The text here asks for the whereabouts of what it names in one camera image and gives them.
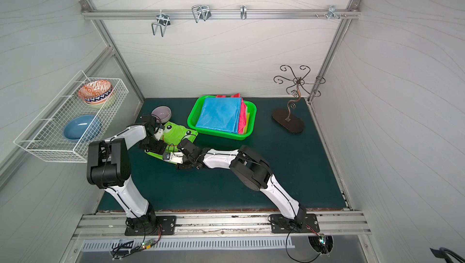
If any small purple bowl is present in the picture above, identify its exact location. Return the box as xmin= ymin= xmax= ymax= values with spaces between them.
xmin=151 ymin=106 xmax=172 ymax=124

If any yellow raincoat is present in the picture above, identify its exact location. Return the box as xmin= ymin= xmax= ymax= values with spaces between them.
xmin=243 ymin=109 xmax=250 ymax=135

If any small metal hook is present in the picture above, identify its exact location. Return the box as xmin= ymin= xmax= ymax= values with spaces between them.
xmin=240 ymin=5 xmax=247 ymax=20

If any aluminium top rail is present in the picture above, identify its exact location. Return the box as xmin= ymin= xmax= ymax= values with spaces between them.
xmin=82 ymin=8 xmax=362 ymax=21

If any dark metal jewelry stand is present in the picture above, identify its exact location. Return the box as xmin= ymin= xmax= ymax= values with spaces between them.
xmin=272 ymin=65 xmax=326 ymax=134

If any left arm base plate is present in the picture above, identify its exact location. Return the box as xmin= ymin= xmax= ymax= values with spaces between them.
xmin=124 ymin=216 xmax=177 ymax=236

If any blue raincoat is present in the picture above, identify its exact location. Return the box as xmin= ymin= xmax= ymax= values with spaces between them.
xmin=196 ymin=97 xmax=242 ymax=134

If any metal double hook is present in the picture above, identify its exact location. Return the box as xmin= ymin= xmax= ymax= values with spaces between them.
xmin=151 ymin=12 xmax=171 ymax=37

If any blue bowl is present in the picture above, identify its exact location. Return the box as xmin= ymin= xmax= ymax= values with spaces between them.
xmin=63 ymin=115 xmax=102 ymax=142

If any aluminium front rail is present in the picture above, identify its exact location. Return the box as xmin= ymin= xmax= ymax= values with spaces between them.
xmin=72 ymin=211 xmax=371 ymax=240

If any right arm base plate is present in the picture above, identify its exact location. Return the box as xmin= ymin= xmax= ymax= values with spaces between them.
xmin=267 ymin=213 xmax=320 ymax=234

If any white wire wall basket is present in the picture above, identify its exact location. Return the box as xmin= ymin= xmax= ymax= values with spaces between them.
xmin=14 ymin=71 xmax=128 ymax=163

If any green frog raincoat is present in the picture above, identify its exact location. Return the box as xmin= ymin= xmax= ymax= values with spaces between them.
xmin=140 ymin=122 xmax=198 ymax=161

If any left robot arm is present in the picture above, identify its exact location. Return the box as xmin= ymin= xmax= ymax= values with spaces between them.
xmin=87 ymin=115 xmax=163 ymax=233

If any aluminium rail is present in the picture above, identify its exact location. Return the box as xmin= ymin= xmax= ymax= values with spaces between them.
xmin=72 ymin=211 xmax=371 ymax=240
xmin=82 ymin=8 xmax=362 ymax=21

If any metal bracket hook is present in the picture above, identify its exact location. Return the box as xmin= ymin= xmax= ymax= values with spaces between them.
xmin=315 ymin=5 xmax=347 ymax=21

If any orange patterned bowl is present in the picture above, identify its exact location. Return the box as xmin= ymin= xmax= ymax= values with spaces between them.
xmin=77 ymin=80 xmax=113 ymax=105

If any metal loop hook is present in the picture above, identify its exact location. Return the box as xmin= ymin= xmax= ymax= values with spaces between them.
xmin=191 ymin=5 xmax=211 ymax=23

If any pink bunny raincoat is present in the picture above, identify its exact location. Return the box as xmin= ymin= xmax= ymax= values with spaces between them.
xmin=231 ymin=93 xmax=247 ymax=135

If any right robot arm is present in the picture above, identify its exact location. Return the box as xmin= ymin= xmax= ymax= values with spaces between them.
xmin=178 ymin=139 xmax=306 ymax=229

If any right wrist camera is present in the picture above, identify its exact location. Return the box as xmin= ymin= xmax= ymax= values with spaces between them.
xmin=162 ymin=152 xmax=184 ymax=165

